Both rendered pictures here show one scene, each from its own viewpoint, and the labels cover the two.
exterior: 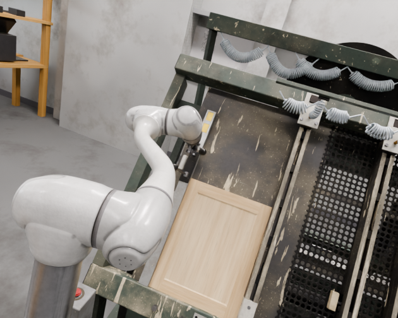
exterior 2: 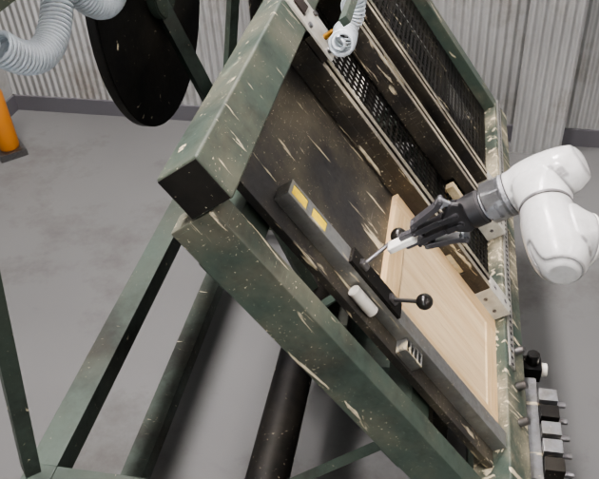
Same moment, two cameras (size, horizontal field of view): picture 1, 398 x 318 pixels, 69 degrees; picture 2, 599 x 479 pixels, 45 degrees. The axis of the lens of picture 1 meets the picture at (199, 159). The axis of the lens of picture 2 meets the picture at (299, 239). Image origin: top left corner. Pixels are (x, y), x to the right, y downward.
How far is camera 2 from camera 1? 206 cm
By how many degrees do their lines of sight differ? 75
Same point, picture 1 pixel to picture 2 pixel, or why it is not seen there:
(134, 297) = (521, 456)
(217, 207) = (408, 275)
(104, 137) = not seen: outside the picture
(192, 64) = (228, 148)
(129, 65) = not seen: outside the picture
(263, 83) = (272, 50)
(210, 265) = (462, 323)
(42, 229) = not seen: outside the picture
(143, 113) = (597, 225)
